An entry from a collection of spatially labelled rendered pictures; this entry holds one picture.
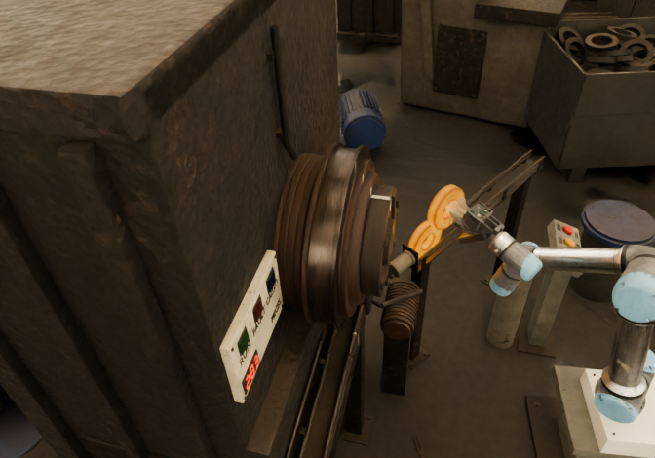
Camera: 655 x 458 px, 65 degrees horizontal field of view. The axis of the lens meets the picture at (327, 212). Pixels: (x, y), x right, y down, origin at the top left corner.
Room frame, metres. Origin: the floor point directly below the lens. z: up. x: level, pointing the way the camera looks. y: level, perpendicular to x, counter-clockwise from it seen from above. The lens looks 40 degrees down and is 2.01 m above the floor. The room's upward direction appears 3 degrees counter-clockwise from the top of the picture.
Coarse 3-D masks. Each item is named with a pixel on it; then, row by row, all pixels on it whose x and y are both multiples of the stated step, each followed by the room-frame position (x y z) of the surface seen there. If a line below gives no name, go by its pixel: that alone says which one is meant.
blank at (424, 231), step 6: (426, 222) 1.39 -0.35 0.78; (420, 228) 1.36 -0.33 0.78; (426, 228) 1.36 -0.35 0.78; (432, 228) 1.37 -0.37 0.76; (414, 234) 1.35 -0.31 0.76; (420, 234) 1.34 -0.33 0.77; (426, 234) 1.36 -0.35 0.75; (432, 234) 1.39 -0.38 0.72; (438, 234) 1.40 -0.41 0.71; (414, 240) 1.33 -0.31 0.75; (420, 240) 1.34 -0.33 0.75; (426, 240) 1.40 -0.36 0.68; (432, 240) 1.39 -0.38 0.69; (438, 240) 1.40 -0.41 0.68; (408, 246) 1.34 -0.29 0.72; (414, 246) 1.32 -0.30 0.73; (420, 246) 1.34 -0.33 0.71; (426, 246) 1.38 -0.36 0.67; (432, 246) 1.38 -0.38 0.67; (420, 252) 1.34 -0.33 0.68
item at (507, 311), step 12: (516, 288) 1.38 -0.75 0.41; (528, 288) 1.39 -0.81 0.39; (504, 300) 1.39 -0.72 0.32; (516, 300) 1.37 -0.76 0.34; (492, 312) 1.44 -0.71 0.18; (504, 312) 1.39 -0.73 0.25; (516, 312) 1.37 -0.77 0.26; (492, 324) 1.42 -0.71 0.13; (504, 324) 1.38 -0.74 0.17; (516, 324) 1.38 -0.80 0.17; (492, 336) 1.40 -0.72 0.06; (504, 336) 1.37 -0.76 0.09; (504, 348) 1.37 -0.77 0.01
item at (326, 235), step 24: (336, 168) 0.96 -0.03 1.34; (336, 192) 0.89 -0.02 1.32; (336, 216) 0.84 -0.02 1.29; (312, 240) 0.82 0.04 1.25; (336, 240) 0.80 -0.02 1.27; (312, 264) 0.79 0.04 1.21; (336, 264) 0.78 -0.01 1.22; (312, 288) 0.77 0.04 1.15; (336, 288) 0.77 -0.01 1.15; (312, 312) 0.77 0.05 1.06; (336, 312) 0.76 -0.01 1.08
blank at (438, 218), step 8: (440, 192) 1.31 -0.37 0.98; (448, 192) 1.31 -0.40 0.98; (456, 192) 1.33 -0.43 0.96; (440, 200) 1.29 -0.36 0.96; (448, 200) 1.30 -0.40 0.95; (432, 208) 1.28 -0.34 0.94; (440, 208) 1.28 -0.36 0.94; (432, 216) 1.27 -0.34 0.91; (440, 216) 1.28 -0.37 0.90; (448, 216) 1.31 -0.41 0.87; (432, 224) 1.27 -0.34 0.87; (440, 224) 1.28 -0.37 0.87; (448, 224) 1.31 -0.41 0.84
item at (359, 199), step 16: (368, 160) 1.06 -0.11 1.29; (368, 176) 1.00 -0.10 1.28; (352, 192) 0.91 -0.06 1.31; (368, 192) 0.94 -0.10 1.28; (352, 208) 0.87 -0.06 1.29; (352, 224) 0.85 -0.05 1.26; (352, 240) 0.84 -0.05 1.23; (352, 256) 0.82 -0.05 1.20; (352, 272) 0.80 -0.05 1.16; (352, 288) 0.80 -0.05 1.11; (352, 304) 0.82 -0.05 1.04
